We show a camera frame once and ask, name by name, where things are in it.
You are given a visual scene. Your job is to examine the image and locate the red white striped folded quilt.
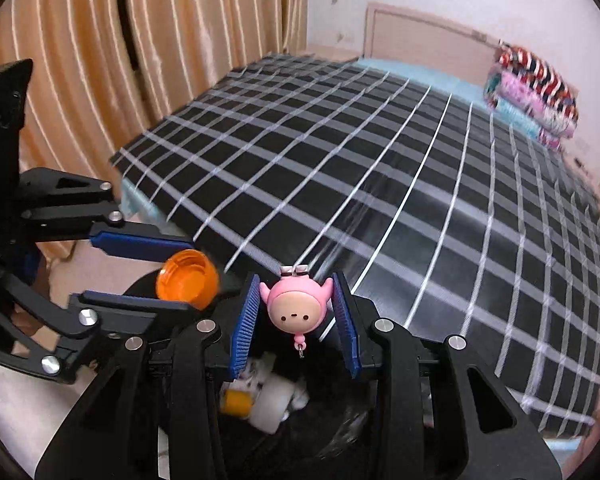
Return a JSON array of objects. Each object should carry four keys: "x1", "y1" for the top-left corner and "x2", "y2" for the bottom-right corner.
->
[{"x1": 496, "y1": 46, "x2": 579, "y2": 112}]

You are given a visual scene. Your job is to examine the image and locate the white plastic bottle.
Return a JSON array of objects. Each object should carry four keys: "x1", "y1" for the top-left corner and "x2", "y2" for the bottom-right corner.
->
[{"x1": 250, "y1": 377, "x2": 297, "y2": 434}]

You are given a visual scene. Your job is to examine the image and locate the pink toy keychain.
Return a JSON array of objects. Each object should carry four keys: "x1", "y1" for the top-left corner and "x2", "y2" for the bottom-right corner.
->
[{"x1": 258, "y1": 265, "x2": 335, "y2": 361}]

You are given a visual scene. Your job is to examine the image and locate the beige wooden headboard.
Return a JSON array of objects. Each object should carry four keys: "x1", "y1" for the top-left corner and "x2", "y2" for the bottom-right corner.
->
[{"x1": 362, "y1": 2, "x2": 504, "y2": 87}]

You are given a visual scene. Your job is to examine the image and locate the black white checkered blanket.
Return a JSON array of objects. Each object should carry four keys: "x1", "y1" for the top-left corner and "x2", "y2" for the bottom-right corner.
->
[{"x1": 110, "y1": 52, "x2": 600, "y2": 437}]

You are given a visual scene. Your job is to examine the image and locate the orange striped curtain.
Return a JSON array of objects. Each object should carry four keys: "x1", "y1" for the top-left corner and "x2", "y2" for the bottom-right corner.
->
[
  {"x1": 121, "y1": 0, "x2": 309, "y2": 132},
  {"x1": 0, "y1": 0, "x2": 148, "y2": 187}
]

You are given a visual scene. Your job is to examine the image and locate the light blue bed sheet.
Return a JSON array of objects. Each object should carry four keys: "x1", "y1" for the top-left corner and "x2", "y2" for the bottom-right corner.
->
[{"x1": 354, "y1": 56, "x2": 492, "y2": 112}]

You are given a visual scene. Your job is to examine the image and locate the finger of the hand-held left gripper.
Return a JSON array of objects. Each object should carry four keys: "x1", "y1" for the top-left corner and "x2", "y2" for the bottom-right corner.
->
[
  {"x1": 17, "y1": 167, "x2": 194, "y2": 264},
  {"x1": 0, "y1": 266, "x2": 202, "y2": 386}
]

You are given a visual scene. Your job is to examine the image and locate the light blue folded quilt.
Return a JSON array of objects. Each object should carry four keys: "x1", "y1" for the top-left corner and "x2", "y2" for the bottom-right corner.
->
[{"x1": 494, "y1": 99, "x2": 564, "y2": 151}]

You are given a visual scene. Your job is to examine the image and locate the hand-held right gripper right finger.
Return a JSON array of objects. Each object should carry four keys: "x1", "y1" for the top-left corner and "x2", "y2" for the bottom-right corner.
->
[{"x1": 330, "y1": 271, "x2": 563, "y2": 480}]

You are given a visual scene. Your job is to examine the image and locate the orange plastic cap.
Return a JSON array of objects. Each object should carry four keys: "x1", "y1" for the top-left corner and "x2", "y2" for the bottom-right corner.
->
[{"x1": 155, "y1": 249, "x2": 221, "y2": 310}]

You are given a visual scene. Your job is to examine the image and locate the bin with black bag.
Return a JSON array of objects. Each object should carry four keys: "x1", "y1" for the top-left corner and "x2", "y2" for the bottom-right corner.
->
[{"x1": 122, "y1": 270, "x2": 433, "y2": 480}]

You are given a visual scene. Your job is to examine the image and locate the yellow-orange plastic object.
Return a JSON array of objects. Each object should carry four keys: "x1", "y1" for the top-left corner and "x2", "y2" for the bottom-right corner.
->
[{"x1": 222, "y1": 390, "x2": 254, "y2": 417}]

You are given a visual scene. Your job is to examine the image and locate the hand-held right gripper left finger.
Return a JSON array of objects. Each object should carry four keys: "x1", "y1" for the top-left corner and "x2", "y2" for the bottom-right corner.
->
[{"x1": 35, "y1": 272, "x2": 261, "y2": 480}]

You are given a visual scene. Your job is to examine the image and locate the pink printed folded quilt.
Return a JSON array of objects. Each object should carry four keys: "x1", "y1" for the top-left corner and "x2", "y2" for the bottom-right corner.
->
[{"x1": 484, "y1": 70, "x2": 579, "y2": 137}]

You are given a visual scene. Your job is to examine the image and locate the white cloth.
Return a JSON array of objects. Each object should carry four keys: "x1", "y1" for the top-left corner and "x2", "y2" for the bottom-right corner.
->
[{"x1": 0, "y1": 360, "x2": 102, "y2": 480}]

